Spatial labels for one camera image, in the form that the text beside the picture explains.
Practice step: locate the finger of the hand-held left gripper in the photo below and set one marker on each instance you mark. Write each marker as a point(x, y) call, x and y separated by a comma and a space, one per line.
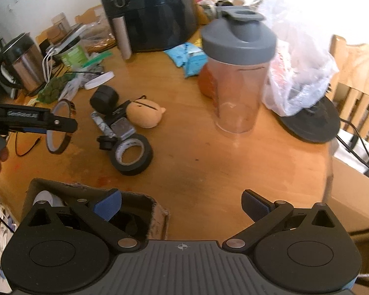
point(64, 124)
point(33, 130)

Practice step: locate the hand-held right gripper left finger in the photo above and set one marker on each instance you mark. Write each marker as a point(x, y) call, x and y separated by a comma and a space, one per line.
point(108, 205)

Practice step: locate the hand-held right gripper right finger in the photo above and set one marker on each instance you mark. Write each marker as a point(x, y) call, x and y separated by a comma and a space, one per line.
point(254, 205)

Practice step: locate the amber tape roll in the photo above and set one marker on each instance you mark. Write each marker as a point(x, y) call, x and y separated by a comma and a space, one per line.
point(50, 143)

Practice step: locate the marble patterned bar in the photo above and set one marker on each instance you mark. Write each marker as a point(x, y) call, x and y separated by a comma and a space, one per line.
point(103, 125)

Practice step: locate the small black clamp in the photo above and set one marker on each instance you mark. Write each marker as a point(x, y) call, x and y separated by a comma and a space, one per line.
point(106, 143)

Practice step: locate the small black cylinder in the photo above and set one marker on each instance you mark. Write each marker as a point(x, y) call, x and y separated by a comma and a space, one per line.
point(104, 98)

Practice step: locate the black tape roll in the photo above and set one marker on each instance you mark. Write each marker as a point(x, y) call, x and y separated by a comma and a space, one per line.
point(143, 163)

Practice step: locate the tan plush toy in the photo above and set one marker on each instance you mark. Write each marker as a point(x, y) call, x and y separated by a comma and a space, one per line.
point(144, 115)

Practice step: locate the bag of green discs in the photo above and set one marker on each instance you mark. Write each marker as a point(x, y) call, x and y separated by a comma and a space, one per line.
point(53, 89)

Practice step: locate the clear plastic bag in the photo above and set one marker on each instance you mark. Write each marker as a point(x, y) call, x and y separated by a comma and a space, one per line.
point(70, 87)

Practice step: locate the stainless steel kettle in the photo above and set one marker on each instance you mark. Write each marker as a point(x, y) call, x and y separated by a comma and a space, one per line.
point(23, 63)

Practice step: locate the black rectangular box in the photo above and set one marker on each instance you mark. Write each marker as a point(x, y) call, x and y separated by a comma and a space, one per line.
point(120, 112)

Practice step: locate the clear plastic case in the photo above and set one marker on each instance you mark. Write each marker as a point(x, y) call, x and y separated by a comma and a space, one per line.
point(123, 129)

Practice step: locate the green label jar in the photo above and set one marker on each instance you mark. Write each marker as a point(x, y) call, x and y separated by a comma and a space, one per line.
point(73, 56)

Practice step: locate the green zip bag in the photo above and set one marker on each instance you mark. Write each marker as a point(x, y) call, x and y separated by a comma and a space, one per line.
point(97, 58)

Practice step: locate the white power bank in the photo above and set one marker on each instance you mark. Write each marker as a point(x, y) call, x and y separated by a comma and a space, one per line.
point(69, 38)

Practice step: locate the clear bag of bread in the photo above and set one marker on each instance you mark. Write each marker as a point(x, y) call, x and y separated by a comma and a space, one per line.
point(100, 38)

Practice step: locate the black round base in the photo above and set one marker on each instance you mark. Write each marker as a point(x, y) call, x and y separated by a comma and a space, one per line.
point(313, 126)

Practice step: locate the large cardboard box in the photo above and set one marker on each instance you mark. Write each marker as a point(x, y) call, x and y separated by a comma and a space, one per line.
point(353, 196)

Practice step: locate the orange fruit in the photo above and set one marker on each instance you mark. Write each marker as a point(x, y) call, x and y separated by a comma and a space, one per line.
point(206, 81)

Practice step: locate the blue packet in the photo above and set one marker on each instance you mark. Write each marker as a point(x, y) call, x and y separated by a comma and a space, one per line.
point(195, 64)
point(178, 53)

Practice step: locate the shaker bottle with grey lid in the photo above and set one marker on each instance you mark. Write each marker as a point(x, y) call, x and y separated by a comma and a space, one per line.
point(238, 67)

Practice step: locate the black air fryer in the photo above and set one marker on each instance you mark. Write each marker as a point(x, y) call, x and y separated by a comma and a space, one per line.
point(153, 12)

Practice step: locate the white plastic bag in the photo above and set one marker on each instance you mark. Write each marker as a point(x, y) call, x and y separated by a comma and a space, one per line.
point(298, 64)

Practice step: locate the wooden chair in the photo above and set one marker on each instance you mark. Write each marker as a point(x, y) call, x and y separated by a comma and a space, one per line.
point(359, 76)

